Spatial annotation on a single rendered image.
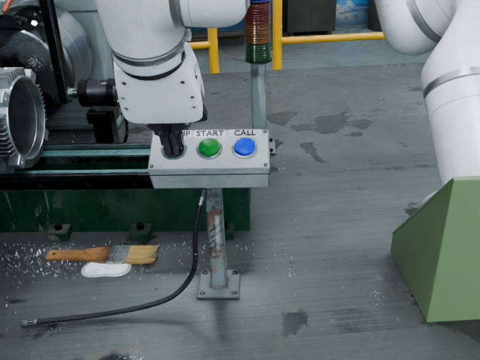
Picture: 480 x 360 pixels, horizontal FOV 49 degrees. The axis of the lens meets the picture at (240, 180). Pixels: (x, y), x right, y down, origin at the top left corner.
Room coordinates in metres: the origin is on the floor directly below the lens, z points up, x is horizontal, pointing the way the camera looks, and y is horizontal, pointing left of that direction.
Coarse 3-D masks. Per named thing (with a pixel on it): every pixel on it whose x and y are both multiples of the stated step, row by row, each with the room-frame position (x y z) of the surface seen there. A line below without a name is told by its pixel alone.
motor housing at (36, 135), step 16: (0, 80) 0.90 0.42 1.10; (16, 80) 0.93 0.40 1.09; (16, 96) 1.01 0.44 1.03; (32, 96) 1.01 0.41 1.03; (0, 112) 0.87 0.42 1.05; (16, 112) 1.01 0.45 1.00; (32, 112) 1.01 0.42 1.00; (0, 128) 0.85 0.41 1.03; (16, 128) 1.00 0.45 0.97; (32, 128) 1.00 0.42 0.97; (0, 144) 0.86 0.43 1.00; (16, 144) 0.97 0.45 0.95; (32, 144) 0.97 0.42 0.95; (32, 160) 0.92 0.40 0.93
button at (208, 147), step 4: (204, 140) 0.68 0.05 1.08; (208, 140) 0.67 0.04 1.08; (212, 140) 0.67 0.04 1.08; (200, 144) 0.67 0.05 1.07; (204, 144) 0.67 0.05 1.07; (208, 144) 0.67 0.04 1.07; (212, 144) 0.67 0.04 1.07; (216, 144) 0.67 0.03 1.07; (200, 148) 0.66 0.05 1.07; (204, 148) 0.66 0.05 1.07; (208, 148) 0.66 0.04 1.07; (212, 148) 0.66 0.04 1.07; (216, 148) 0.66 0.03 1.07; (200, 152) 0.66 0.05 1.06; (204, 152) 0.66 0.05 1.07; (208, 152) 0.66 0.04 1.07; (212, 152) 0.66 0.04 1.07; (216, 152) 0.66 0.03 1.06
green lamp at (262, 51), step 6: (246, 42) 1.21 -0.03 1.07; (270, 42) 1.21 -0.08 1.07; (246, 48) 1.21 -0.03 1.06; (252, 48) 1.19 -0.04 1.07; (258, 48) 1.19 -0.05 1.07; (264, 48) 1.19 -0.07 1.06; (270, 48) 1.21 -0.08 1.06; (246, 54) 1.21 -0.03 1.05; (252, 54) 1.19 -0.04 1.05; (258, 54) 1.19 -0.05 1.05; (264, 54) 1.19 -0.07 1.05; (270, 54) 1.21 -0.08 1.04; (246, 60) 1.21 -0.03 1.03; (252, 60) 1.19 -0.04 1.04; (258, 60) 1.19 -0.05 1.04; (264, 60) 1.19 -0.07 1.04
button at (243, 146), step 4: (240, 140) 0.67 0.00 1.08; (244, 140) 0.67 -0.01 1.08; (248, 140) 0.67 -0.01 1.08; (236, 144) 0.67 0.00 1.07; (240, 144) 0.67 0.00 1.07; (244, 144) 0.66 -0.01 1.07; (248, 144) 0.66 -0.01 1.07; (252, 144) 0.66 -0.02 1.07; (236, 148) 0.66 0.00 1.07; (240, 148) 0.66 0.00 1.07; (244, 148) 0.66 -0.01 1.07; (248, 148) 0.66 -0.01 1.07; (252, 148) 0.66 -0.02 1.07; (236, 152) 0.66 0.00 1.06; (240, 152) 0.65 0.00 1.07; (244, 152) 0.65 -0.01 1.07; (248, 152) 0.65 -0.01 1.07; (252, 152) 0.66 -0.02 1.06
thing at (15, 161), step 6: (30, 72) 0.99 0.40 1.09; (30, 78) 0.99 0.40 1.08; (0, 90) 0.88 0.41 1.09; (0, 96) 0.87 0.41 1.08; (6, 96) 0.88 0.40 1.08; (0, 102) 0.86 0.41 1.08; (6, 102) 0.88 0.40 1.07; (48, 132) 1.01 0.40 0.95; (12, 156) 0.87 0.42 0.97; (18, 156) 0.87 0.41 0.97; (12, 162) 0.86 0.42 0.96; (18, 162) 0.86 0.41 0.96; (24, 162) 0.88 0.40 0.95; (12, 168) 0.87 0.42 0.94; (18, 168) 0.87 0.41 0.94
